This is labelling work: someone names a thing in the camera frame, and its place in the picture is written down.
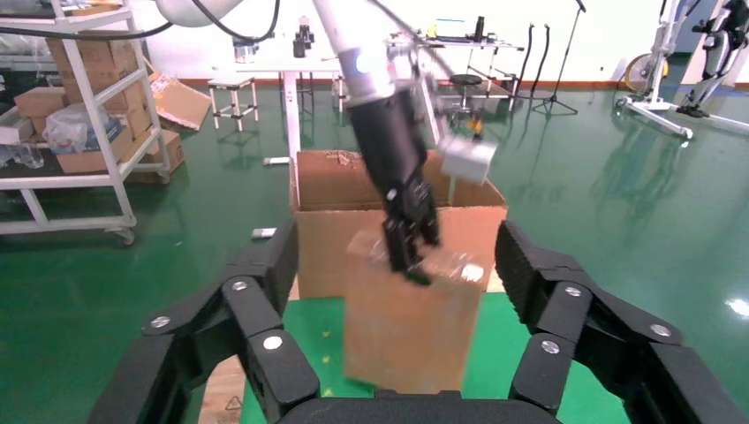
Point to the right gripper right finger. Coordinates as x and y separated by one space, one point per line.
585 327

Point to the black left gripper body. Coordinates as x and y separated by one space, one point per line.
389 140

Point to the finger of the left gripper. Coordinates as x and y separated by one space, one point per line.
404 251
431 225

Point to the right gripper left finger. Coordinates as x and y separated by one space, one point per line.
234 327

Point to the small taped cardboard box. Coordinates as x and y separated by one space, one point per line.
404 339

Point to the large open cardboard carton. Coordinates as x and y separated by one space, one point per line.
327 246

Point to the brown floor cardboard box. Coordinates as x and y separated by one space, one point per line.
170 152

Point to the flattened cardboard sheet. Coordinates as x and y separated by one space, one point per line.
181 102

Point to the flat wide cardboard box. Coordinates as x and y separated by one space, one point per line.
88 161

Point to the tall stacked cardboard box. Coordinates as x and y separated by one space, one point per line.
108 64

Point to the white flat box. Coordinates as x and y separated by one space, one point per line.
16 130

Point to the small plain cardboard box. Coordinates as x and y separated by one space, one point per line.
38 100

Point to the black round swivel stool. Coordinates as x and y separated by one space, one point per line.
465 80

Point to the small white floor object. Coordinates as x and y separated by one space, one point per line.
263 233

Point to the white plain table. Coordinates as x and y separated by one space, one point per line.
291 117

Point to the black tabletop device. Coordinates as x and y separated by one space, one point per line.
303 38

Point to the black bottle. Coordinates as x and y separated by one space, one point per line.
480 28

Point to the black pole stand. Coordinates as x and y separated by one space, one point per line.
525 64

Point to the small white square stool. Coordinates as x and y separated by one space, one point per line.
234 85

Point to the black tripod stand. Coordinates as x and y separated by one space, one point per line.
553 102

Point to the white shelf cart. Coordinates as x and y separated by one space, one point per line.
58 182

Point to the clear plastic bag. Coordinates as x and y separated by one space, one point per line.
73 126

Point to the white stand with yellow wheel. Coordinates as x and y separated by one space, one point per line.
661 70

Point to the white and black robot stand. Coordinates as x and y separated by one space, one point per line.
711 52

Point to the silver camera mount bracket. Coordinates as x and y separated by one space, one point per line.
430 111

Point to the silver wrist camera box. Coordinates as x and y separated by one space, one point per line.
468 159

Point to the white tube frame table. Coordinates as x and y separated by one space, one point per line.
497 47

